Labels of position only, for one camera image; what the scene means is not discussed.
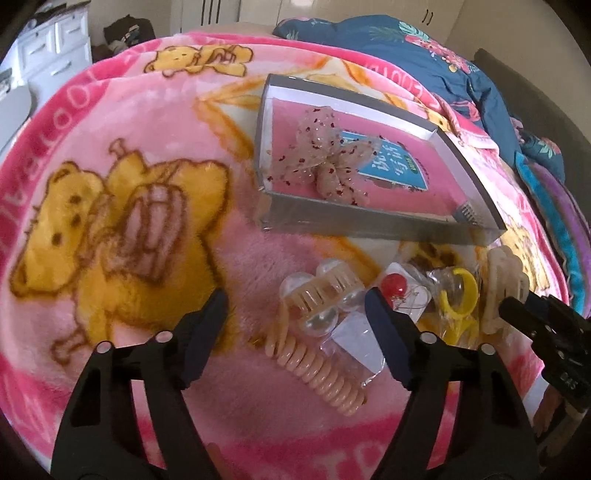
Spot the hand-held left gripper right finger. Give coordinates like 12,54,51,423
365,287,541,480

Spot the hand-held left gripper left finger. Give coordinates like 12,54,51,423
52,290,230,480

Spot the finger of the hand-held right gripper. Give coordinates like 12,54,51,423
499,292,552,343

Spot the clear plastic packet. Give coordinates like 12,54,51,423
330,318,393,393

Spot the cream claw hair clip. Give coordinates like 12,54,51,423
482,247,532,335

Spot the packet with red bead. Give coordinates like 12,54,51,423
376,261,437,324

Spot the packet with yellow ornament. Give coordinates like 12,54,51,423
427,265,481,347

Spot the pearl ball hair claw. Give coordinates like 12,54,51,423
279,258,363,344

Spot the peach spiral hair tie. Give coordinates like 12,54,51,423
249,314,368,418

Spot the grey cardboard box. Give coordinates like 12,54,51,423
255,74,507,247

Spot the person's right hand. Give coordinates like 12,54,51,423
536,390,571,439

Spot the striped purple blue pillow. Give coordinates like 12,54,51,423
515,152,585,310

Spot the grey comb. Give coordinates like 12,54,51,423
455,200,478,227

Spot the pink book with blue label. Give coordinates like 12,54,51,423
265,99,467,215

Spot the sheer dotted bow hair accessory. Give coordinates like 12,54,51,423
270,106,386,206

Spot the dark grey sofa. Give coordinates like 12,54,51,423
473,48,591,319

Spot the pink bear print blanket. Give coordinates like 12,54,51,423
0,32,573,480

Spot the dark blue floral quilt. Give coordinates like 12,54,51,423
272,16,566,181

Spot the dark bag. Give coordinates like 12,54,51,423
102,16,151,49

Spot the white wardrobe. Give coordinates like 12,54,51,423
180,0,462,38

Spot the white drawer cabinet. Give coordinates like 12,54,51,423
0,9,93,93

